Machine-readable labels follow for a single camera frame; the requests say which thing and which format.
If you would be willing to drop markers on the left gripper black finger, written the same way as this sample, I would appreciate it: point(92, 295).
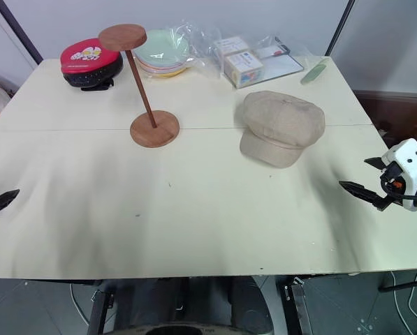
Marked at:
point(0, 204)

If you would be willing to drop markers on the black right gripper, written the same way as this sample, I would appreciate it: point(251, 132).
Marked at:
point(391, 178)

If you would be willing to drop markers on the beige newsboy cap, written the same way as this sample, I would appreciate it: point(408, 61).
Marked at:
point(281, 122)

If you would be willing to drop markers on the brown wooden hat stand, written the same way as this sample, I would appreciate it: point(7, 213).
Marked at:
point(154, 130)

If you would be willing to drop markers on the dark brown cabinet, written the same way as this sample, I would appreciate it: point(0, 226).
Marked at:
point(396, 111)

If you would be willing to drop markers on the black floor rod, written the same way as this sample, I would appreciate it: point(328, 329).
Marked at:
point(407, 285)

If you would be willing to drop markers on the pale green flat stick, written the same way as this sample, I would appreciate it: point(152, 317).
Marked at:
point(313, 72)

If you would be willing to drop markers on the black metal table leg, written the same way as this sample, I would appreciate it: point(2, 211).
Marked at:
point(100, 312)
point(295, 307)

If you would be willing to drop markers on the black slanted pole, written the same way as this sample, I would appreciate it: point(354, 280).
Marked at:
point(19, 33)
point(339, 29)

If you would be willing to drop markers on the white box with colourful print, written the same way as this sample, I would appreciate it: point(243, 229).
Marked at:
point(244, 68)

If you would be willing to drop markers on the red and black round case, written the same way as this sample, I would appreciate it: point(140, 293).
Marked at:
point(86, 57)

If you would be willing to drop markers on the dark rounded shape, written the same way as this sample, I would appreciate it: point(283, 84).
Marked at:
point(250, 303)

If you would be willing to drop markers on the small white card box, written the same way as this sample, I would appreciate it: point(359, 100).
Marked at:
point(230, 44)

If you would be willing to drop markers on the pink plate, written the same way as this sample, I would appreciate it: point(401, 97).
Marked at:
point(148, 67)

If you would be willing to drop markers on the yellow plate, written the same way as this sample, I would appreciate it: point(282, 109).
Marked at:
point(171, 73)

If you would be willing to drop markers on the clear plastic bag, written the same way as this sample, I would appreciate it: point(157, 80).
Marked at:
point(203, 42)

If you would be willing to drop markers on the stack of pastel plates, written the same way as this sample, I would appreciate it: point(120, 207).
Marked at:
point(161, 47)

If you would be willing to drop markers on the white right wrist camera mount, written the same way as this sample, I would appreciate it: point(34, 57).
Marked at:
point(414, 164)

